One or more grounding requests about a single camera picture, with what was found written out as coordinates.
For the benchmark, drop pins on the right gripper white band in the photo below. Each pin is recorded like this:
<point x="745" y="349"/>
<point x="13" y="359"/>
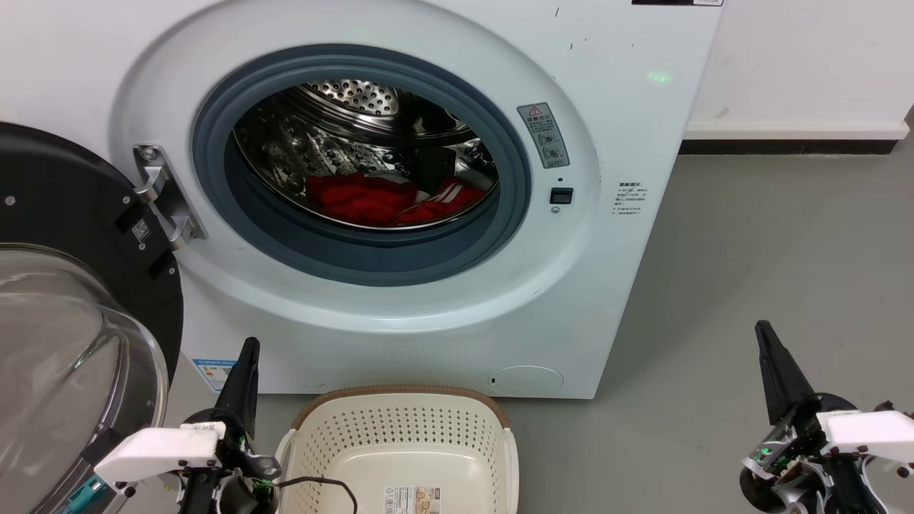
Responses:
<point x="864" y="435"/>

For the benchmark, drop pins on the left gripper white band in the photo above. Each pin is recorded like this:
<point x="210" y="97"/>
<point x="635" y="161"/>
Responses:
<point x="161" y="451"/>

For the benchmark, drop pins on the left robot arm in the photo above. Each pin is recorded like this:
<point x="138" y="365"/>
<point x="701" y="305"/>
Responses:
<point x="89" y="494"/>

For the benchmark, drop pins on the cream plastic laundry basket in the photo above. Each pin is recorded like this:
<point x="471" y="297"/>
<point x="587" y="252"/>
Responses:
<point x="428" y="442"/>

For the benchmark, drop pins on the printed product label sticker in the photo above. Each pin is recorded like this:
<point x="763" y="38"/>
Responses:
<point x="412" y="500"/>

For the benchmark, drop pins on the red garment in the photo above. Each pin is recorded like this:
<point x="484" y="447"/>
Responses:
<point x="357" y="200"/>

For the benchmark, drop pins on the stainless steel washing machine drum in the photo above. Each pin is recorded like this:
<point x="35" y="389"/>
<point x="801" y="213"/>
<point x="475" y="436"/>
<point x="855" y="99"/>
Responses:
<point x="300" y="143"/>

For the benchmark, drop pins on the open washer door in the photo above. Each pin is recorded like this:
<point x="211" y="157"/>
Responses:
<point x="43" y="185"/>

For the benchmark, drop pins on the black object edge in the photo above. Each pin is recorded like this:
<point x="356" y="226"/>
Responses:
<point x="678" y="2"/>

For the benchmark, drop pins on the blue white energy label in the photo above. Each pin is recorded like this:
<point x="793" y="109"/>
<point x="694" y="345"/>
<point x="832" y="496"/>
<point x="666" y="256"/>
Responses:
<point x="213" y="375"/>

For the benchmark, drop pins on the grey rubber door gasket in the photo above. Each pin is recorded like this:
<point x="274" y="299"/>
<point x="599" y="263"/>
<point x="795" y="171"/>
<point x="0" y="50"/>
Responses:
<point x="300" y="250"/>

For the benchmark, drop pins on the QR code sticker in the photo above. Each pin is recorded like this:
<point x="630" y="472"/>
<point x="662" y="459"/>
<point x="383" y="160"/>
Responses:
<point x="141" y="230"/>

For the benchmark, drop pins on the white front-load washing machine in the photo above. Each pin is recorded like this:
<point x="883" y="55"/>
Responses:
<point x="607" y="285"/>

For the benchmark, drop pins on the silver metal door hinge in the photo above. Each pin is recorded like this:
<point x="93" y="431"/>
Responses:
<point x="166" y="196"/>

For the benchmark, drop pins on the round white filter cover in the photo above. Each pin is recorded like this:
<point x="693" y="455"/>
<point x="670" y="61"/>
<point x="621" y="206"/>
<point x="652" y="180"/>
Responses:
<point x="526" y="381"/>

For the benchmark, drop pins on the black door latch slot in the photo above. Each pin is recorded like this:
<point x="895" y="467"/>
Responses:
<point x="562" y="195"/>

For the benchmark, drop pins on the grey warning sticker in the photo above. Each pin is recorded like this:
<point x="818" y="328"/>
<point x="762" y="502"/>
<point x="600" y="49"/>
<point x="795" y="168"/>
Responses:
<point x="544" y="135"/>

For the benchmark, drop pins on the white wall baseboard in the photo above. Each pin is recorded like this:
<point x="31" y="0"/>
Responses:
<point x="792" y="130"/>

